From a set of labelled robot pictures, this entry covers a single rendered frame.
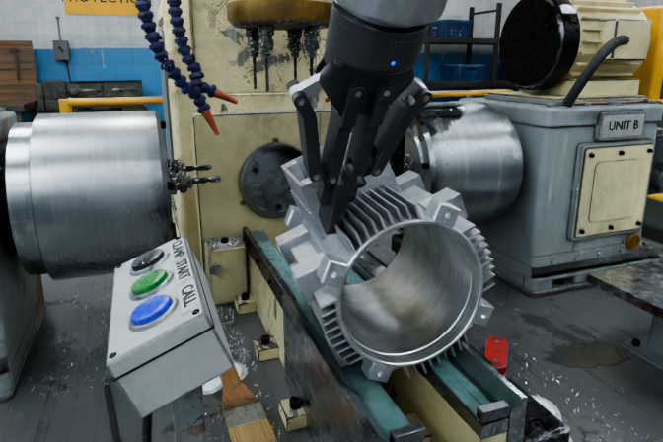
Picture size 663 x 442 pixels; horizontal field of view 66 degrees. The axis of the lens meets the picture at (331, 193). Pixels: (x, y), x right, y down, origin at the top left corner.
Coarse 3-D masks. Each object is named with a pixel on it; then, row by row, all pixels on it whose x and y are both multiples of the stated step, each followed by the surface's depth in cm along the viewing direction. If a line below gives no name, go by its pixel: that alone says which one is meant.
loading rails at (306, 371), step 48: (288, 288) 72; (288, 336) 68; (288, 384) 70; (336, 384) 51; (384, 384) 67; (432, 384) 55; (480, 384) 52; (336, 432) 52; (384, 432) 46; (432, 432) 56; (480, 432) 47
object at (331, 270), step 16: (288, 208) 66; (432, 208) 51; (448, 208) 50; (288, 224) 65; (448, 224) 50; (320, 272) 49; (336, 272) 49; (480, 304) 54; (480, 320) 54; (368, 368) 52; (384, 368) 52
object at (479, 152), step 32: (416, 128) 89; (448, 128) 88; (480, 128) 90; (512, 128) 94; (416, 160) 89; (448, 160) 86; (480, 160) 88; (512, 160) 91; (480, 192) 90; (512, 192) 94; (480, 224) 98
